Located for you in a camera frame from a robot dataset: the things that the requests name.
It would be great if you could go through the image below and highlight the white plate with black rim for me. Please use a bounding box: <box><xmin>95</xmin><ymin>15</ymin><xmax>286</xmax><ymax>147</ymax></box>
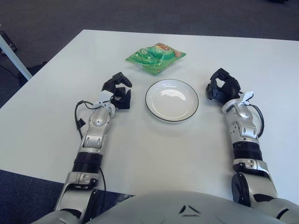
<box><xmin>145</xmin><ymin>78</ymin><xmax>199</xmax><ymax>122</ymax></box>

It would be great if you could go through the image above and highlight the grey robot torso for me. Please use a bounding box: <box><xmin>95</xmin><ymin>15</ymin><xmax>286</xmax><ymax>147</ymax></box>
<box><xmin>30</xmin><ymin>190</ymin><xmax>299</xmax><ymax>224</ymax></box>

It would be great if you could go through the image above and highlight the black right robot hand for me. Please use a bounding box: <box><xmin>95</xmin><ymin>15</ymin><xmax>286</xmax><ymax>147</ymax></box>
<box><xmin>205</xmin><ymin>68</ymin><xmax>242</xmax><ymax>103</ymax></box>

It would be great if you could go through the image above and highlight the white desk leg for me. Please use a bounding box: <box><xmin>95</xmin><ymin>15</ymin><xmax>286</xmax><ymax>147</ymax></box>
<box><xmin>0</xmin><ymin>32</ymin><xmax>33</xmax><ymax>80</ymax></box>

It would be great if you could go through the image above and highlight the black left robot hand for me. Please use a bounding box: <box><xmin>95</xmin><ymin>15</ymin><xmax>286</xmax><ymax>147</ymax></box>
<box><xmin>100</xmin><ymin>71</ymin><xmax>133</xmax><ymax>111</ymax></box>

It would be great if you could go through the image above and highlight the green potato chips bag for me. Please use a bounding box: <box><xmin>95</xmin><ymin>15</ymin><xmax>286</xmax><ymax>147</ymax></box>
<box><xmin>124</xmin><ymin>42</ymin><xmax>187</xmax><ymax>77</ymax></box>

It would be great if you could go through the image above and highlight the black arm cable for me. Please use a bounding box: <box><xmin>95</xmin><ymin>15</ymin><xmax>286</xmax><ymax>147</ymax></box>
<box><xmin>74</xmin><ymin>99</ymin><xmax>111</xmax><ymax>206</ymax></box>
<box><xmin>247</xmin><ymin>104</ymin><xmax>265</xmax><ymax>140</ymax></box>

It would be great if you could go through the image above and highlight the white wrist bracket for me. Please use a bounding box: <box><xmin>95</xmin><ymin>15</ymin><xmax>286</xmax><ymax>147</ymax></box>
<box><xmin>238</xmin><ymin>91</ymin><xmax>254</xmax><ymax>105</ymax></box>
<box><xmin>93</xmin><ymin>91</ymin><xmax>113</xmax><ymax>109</ymax></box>

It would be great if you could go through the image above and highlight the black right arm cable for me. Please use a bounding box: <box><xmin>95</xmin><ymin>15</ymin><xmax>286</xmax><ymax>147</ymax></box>
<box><xmin>247</xmin><ymin>104</ymin><xmax>265</xmax><ymax>140</ymax></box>

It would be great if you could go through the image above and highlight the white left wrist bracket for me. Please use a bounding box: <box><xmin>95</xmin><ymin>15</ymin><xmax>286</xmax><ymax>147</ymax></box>
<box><xmin>93</xmin><ymin>91</ymin><xmax>113</xmax><ymax>109</ymax></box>

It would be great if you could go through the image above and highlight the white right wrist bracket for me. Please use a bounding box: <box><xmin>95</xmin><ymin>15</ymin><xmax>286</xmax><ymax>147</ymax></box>
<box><xmin>238</xmin><ymin>91</ymin><xmax>254</xmax><ymax>105</ymax></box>

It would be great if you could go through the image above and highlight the small black floor object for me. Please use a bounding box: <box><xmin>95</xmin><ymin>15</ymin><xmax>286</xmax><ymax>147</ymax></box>
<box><xmin>1</xmin><ymin>31</ymin><xmax>18</xmax><ymax>55</ymax></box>

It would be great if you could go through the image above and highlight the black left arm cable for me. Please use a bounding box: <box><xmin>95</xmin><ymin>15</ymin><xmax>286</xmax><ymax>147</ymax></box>
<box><xmin>74</xmin><ymin>99</ymin><xmax>111</xmax><ymax>206</ymax></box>

